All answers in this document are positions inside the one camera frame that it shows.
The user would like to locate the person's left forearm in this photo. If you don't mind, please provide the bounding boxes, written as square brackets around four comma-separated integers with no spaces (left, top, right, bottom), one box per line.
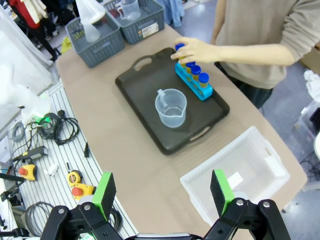
[214,43,296,66]

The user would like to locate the white crumpled material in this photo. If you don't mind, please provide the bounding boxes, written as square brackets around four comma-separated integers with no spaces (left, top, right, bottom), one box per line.
[303,70,320,100]

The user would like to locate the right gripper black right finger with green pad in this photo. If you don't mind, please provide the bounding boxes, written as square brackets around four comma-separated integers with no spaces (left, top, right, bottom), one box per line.
[202,169,292,240]

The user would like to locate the small white plastic part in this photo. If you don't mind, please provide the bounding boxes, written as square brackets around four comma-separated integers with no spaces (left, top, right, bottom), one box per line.
[43,164,60,177]

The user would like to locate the person's left hand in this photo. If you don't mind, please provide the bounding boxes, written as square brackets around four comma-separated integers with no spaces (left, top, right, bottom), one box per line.
[170,36,221,65]

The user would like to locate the black clamp stand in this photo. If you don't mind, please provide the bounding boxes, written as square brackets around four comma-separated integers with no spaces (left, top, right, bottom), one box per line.
[0,172,27,204]

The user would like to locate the grey basket with flasks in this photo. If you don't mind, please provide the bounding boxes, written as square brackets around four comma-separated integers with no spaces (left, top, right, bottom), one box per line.
[64,11,126,69]

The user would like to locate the black cable bundle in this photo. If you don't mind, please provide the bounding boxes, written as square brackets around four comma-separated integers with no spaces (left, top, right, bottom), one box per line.
[38,110,81,147]

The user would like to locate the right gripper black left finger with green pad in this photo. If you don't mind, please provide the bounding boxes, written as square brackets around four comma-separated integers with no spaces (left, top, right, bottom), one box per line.
[39,171,137,240]

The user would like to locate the yellow tape measure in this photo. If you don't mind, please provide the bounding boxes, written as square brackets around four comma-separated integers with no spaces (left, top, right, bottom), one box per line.
[66,170,84,188]

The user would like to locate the slotted aluminium platform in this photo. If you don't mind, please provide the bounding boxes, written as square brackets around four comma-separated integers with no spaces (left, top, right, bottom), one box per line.
[6,82,138,240]

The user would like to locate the red garment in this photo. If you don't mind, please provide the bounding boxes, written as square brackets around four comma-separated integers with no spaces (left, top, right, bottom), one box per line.
[9,0,42,30]

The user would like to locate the yellow emergency stop button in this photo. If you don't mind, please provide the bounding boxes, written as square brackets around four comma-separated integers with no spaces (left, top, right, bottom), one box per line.
[71,183,97,201]
[18,164,39,182]

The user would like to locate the clear plastic measuring cup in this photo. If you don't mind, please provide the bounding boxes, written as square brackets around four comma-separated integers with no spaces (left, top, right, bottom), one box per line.
[154,88,188,129]
[116,0,142,22]

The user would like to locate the blue test tube rack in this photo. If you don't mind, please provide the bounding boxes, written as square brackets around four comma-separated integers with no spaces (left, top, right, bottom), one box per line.
[174,62,214,102]

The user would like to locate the person's right forearm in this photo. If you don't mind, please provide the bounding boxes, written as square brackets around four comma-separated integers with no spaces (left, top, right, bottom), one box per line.
[210,9,222,46]

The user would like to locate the black coat stand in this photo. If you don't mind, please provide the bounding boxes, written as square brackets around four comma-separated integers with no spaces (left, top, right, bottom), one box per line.
[23,23,63,64]

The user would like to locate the clear plastic storage box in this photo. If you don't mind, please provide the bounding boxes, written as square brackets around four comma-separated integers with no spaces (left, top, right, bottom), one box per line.
[294,101,320,141]

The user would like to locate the yellow plastic bag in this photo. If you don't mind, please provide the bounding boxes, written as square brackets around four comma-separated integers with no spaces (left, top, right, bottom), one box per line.
[61,36,74,55]

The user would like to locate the cardboard box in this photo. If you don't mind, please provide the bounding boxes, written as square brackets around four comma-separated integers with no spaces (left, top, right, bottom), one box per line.
[299,46,320,76]

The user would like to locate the person in beige shirt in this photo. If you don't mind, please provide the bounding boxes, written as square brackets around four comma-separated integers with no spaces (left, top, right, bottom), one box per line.
[214,0,320,110]

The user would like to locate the black cable loop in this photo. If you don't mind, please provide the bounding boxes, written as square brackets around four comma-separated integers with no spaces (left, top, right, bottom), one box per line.
[109,206,124,233]

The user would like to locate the large grey cable coil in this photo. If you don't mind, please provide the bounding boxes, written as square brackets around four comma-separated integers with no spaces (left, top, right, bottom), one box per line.
[24,201,55,238]

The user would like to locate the translucent conical flask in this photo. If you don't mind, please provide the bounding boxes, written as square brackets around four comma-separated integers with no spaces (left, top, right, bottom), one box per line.
[83,22,102,44]
[74,0,108,26]

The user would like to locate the grey handheld enabling switch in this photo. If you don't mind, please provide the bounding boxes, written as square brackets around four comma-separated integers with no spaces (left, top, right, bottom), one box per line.
[11,146,49,163]

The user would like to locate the blue garment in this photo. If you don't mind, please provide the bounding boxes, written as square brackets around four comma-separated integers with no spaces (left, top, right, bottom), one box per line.
[161,0,185,29]

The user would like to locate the white paper label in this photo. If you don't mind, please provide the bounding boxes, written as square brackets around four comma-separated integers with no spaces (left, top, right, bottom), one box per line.
[226,171,245,190]

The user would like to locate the black plastic serving tray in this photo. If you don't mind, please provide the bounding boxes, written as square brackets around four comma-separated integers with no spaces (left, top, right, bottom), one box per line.
[114,47,231,156]

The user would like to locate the white translucent plastic bin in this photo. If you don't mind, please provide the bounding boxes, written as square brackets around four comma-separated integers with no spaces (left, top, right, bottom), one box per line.
[179,125,291,227]

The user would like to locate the black floor cables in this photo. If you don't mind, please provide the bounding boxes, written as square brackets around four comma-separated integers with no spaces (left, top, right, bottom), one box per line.
[299,151,320,184]

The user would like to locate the grey basket with white label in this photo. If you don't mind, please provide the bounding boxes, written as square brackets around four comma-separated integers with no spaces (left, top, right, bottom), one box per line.
[107,0,166,46]

